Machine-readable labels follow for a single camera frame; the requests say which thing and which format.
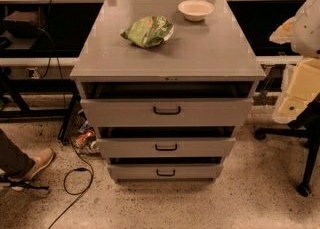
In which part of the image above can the black hanging cable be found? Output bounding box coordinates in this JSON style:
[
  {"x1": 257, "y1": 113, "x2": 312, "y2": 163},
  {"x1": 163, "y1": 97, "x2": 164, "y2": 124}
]
[{"x1": 37, "y1": 0, "x2": 68, "y2": 111}]

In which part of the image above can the grey bottom drawer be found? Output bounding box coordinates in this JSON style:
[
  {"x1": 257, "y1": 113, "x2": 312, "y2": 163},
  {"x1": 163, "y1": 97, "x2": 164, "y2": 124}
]
[{"x1": 108, "y1": 164, "x2": 223, "y2": 181}]

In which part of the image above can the white bowl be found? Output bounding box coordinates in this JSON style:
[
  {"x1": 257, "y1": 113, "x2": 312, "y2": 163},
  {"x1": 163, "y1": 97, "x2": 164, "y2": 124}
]
[{"x1": 178, "y1": 0, "x2": 214, "y2": 22}]

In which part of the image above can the tan shoe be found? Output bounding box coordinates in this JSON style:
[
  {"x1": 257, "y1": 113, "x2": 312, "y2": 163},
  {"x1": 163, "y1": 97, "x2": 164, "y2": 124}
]
[{"x1": 14, "y1": 148, "x2": 55, "y2": 183}]

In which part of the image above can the grey drawer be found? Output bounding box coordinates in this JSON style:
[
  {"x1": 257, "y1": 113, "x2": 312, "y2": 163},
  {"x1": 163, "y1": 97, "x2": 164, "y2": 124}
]
[
  {"x1": 97, "y1": 137, "x2": 235, "y2": 158},
  {"x1": 108, "y1": 164, "x2": 223, "y2": 181},
  {"x1": 81, "y1": 99, "x2": 253, "y2": 127}
]

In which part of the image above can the grey drawer cabinet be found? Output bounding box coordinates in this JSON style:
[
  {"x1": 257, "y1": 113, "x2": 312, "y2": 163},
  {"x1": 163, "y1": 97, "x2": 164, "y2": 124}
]
[{"x1": 71, "y1": 0, "x2": 265, "y2": 169}]

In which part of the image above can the black floor cable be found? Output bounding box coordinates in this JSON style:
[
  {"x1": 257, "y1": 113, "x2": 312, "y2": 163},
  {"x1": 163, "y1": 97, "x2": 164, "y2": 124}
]
[{"x1": 47, "y1": 144, "x2": 95, "y2": 229}]

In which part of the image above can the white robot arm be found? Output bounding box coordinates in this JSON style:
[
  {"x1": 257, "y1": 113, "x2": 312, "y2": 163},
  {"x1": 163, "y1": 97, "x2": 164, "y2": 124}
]
[{"x1": 269, "y1": 0, "x2": 320, "y2": 124}]

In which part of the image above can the green chip bag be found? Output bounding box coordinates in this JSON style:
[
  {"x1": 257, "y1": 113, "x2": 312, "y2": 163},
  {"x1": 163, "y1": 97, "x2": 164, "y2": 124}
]
[{"x1": 121, "y1": 16, "x2": 174, "y2": 48}]

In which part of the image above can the black box on shelf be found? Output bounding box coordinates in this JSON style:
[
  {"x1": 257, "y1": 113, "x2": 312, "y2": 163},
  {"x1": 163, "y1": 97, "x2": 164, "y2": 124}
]
[{"x1": 3, "y1": 11, "x2": 39, "y2": 38}]

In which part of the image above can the grey top drawer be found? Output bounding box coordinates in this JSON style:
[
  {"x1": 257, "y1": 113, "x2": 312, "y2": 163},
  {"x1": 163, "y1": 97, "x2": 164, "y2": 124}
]
[{"x1": 81, "y1": 99, "x2": 253, "y2": 127}]

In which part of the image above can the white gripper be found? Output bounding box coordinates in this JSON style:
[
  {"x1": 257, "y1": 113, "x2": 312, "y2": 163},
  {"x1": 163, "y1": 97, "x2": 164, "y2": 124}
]
[{"x1": 272, "y1": 58, "x2": 320, "y2": 124}]

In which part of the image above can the black rolling chair base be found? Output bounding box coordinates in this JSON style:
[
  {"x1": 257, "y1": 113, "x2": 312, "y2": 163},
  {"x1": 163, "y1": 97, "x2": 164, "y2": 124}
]
[{"x1": 253, "y1": 93, "x2": 320, "y2": 198}]

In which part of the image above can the wire basket with trash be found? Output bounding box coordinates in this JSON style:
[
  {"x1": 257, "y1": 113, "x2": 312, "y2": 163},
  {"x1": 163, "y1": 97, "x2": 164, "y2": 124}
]
[{"x1": 65, "y1": 102, "x2": 100, "y2": 155}]

